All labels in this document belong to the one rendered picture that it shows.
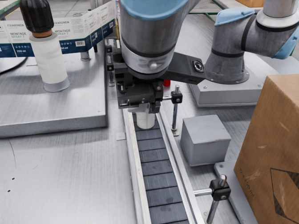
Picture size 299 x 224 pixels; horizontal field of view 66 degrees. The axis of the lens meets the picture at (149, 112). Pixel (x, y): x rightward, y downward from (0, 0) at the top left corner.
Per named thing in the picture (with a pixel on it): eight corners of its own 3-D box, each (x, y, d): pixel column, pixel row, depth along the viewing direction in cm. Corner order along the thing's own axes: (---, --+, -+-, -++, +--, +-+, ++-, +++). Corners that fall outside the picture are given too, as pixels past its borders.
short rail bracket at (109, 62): (108, 81, 96) (104, 54, 89) (115, 80, 96) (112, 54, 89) (108, 85, 94) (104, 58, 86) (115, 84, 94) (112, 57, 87)
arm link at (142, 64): (171, 11, 32) (183, 60, 29) (167, 34, 36) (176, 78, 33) (118, 14, 31) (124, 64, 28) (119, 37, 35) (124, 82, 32)
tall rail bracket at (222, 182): (180, 221, 49) (188, 173, 39) (212, 215, 50) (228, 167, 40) (184, 236, 47) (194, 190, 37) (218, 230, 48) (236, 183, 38)
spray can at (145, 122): (135, 119, 69) (132, 55, 56) (152, 118, 69) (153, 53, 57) (138, 131, 65) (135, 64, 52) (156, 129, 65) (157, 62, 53)
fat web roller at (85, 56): (80, 57, 103) (71, 13, 92) (90, 56, 104) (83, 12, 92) (79, 61, 100) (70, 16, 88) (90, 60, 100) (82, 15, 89)
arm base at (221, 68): (197, 66, 94) (200, 42, 88) (232, 63, 96) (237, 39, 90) (212, 83, 82) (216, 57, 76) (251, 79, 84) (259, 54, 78)
